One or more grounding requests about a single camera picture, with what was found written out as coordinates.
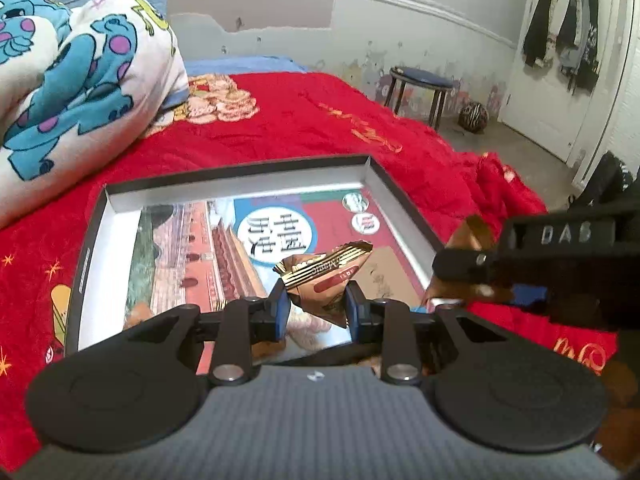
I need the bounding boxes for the dark clothes on door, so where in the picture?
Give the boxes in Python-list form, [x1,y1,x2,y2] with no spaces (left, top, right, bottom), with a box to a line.
[522,0,600,94]

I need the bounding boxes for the white blue monster quilt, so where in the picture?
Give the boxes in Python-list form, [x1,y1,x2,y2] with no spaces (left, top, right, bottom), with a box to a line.
[1,0,189,226]

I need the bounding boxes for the colourful history textbook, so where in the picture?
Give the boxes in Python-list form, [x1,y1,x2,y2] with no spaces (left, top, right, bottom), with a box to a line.
[125,185,423,327]

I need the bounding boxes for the black shallow cardboard box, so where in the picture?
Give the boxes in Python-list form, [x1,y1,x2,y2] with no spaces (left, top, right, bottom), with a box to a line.
[65,155,444,354]

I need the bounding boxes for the black bag by door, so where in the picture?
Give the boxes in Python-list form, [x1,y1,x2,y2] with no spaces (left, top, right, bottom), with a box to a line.
[568,151,639,209]

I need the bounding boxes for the brown snack packet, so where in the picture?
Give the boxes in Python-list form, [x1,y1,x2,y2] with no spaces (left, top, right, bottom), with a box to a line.
[272,240,373,327]
[421,214,514,307]

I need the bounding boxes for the striped ball on floor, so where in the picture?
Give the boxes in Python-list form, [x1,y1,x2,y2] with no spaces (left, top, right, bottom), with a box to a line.
[458,102,489,134]

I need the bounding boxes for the white door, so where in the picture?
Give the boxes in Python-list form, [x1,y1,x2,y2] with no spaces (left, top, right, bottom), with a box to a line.
[499,0,634,165]

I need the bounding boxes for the blue round stool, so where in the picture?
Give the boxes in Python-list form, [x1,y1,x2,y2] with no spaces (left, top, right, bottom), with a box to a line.
[382,65,459,131]

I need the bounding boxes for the red plush blanket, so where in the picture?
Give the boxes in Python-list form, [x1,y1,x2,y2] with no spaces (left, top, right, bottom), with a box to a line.
[0,70,622,461]

